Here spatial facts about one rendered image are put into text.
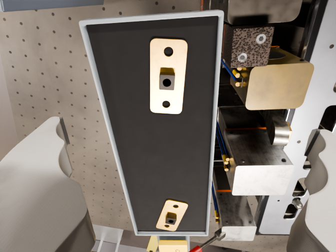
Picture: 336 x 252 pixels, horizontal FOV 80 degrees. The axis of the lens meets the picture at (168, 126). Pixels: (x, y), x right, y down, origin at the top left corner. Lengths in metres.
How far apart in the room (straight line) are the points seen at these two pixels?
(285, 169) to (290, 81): 0.15
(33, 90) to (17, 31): 0.20
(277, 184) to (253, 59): 0.24
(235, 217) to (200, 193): 0.30
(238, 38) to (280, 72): 0.09
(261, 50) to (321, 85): 0.21
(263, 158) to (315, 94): 0.17
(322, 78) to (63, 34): 0.70
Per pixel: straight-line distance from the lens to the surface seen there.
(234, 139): 0.44
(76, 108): 0.86
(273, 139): 0.38
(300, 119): 0.51
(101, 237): 2.83
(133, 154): 0.29
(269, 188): 0.44
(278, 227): 0.78
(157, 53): 0.22
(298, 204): 0.68
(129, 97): 0.25
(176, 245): 0.48
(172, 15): 0.21
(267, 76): 0.34
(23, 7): 0.39
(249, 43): 0.30
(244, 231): 0.65
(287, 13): 0.33
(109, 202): 1.19
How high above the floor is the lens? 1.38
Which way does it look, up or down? 58 degrees down
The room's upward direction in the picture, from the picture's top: 175 degrees counter-clockwise
